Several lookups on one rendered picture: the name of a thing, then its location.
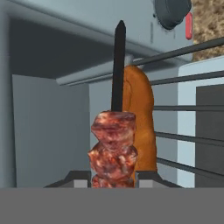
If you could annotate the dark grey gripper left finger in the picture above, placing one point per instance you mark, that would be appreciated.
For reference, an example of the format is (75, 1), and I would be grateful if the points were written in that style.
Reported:
(76, 180)

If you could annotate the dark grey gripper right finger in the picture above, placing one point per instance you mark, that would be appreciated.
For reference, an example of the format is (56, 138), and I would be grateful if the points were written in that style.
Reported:
(148, 179)

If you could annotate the meat kebab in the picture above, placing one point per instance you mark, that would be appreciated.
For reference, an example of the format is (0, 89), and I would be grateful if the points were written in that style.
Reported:
(114, 140)

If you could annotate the brown baguette bread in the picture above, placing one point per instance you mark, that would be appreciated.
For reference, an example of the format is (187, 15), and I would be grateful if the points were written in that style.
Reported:
(140, 116)

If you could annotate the grey toaster oven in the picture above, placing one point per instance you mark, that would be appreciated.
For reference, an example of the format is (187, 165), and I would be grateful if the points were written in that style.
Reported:
(58, 87)

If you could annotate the dark grey toaster oven knob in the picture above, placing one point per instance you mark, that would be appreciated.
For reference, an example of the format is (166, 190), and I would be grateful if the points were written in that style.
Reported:
(172, 11)

